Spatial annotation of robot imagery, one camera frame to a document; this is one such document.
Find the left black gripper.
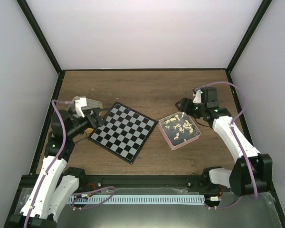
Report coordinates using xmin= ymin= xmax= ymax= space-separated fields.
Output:
xmin=68 ymin=107 xmax=112 ymax=139

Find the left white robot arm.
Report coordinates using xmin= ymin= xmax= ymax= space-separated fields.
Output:
xmin=8 ymin=108 xmax=105 ymax=228

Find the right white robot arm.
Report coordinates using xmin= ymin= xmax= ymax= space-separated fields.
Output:
xmin=175 ymin=98 xmax=273 ymax=197

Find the white chess pieces pile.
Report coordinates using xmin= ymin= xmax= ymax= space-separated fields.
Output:
xmin=161 ymin=112 xmax=194 ymax=140

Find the yellow tin box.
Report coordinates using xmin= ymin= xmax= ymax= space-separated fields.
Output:
xmin=66 ymin=95 xmax=104 ymax=136

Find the pink tin box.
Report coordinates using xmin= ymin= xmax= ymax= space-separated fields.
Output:
xmin=159 ymin=112 xmax=201 ymax=150

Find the black and white chessboard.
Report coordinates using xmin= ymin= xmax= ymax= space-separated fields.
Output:
xmin=89 ymin=102 xmax=158 ymax=164

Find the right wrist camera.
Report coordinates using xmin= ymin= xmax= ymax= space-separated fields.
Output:
xmin=192 ymin=86 xmax=218 ymax=105

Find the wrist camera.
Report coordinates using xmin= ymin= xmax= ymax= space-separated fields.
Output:
xmin=192 ymin=86 xmax=218 ymax=105
xmin=74 ymin=96 xmax=87 ymax=118

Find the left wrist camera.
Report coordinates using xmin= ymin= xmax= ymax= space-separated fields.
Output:
xmin=74 ymin=96 xmax=87 ymax=118

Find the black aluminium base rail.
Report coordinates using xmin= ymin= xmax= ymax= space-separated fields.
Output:
xmin=21 ymin=174 xmax=274 ymax=193

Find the light blue slotted cable duct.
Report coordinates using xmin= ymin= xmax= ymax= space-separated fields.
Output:
xmin=68 ymin=195 xmax=205 ymax=206

